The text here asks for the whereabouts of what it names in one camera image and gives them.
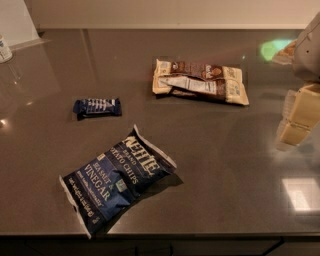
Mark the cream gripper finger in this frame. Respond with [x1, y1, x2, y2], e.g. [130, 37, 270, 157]
[276, 83, 320, 147]

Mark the orange snack bag behind gripper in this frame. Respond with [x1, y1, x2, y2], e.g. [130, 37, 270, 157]
[272, 40, 297, 65]

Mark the blue Kettle chip bag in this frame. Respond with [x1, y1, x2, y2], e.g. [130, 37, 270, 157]
[59, 128, 177, 236]

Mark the brown and cream snack package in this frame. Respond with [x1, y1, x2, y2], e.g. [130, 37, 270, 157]
[152, 60, 249, 106]

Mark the small dark blue snack bar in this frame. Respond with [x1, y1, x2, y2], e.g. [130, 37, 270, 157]
[73, 98, 122, 120]

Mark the white container at left edge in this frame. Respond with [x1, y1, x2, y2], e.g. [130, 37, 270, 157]
[0, 35, 13, 63]

